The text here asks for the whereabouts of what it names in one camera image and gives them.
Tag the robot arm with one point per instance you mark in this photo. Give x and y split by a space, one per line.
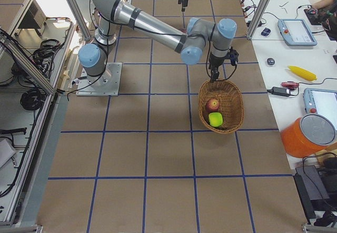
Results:
189 45

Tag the yellow toy corn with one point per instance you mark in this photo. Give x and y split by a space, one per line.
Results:
303 73

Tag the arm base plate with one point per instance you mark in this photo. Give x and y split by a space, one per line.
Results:
107 84

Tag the black power adapter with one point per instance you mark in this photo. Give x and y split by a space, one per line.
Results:
280 91

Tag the orange cylinder container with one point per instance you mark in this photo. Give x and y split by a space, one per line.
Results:
307 135

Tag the dark grey computer mouse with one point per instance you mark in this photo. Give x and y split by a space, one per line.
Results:
270 61

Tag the red yellow striped apple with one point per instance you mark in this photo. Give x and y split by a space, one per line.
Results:
212 105

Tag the red small device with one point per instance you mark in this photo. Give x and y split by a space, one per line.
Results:
290 85

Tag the teach pendant tablet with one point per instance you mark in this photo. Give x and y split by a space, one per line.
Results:
320 101
296 32

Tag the green apple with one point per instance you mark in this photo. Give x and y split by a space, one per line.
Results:
215 119

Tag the woven wicker basket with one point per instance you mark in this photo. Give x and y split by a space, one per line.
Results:
231 105

